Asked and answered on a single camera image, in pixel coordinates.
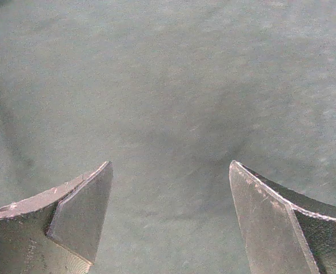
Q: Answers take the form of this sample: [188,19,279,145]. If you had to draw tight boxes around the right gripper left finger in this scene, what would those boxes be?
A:
[0,162,113,274]

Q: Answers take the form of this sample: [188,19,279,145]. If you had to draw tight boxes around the black t shirt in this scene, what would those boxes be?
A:
[0,1,336,273]

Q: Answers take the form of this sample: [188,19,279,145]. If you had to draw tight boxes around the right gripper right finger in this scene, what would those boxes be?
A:
[229,160,336,273]

